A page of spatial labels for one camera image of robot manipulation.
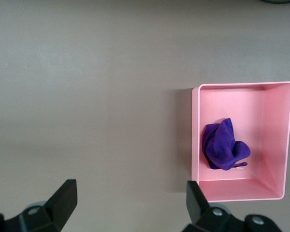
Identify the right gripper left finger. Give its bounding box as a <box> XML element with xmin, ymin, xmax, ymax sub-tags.
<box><xmin>0</xmin><ymin>178</ymin><xmax>78</xmax><ymax>232</ymax></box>

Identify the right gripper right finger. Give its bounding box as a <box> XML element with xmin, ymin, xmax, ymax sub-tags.
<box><xmin>182</xmin><ymin>180</ymin><xmax>281</xmax><ymax>232</ymax></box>

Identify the purple cloth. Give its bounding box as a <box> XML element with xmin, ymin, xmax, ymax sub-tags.
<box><xmin>203</xmin><ymin>117</ymin><xmax>251</xmax><ymax>171</ymax></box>

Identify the pink plastic bin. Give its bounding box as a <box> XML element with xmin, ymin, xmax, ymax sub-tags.
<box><xmin>190</xmin><ymin>81</ymin><xmax>290</xmax><ymax>203</ymax></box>

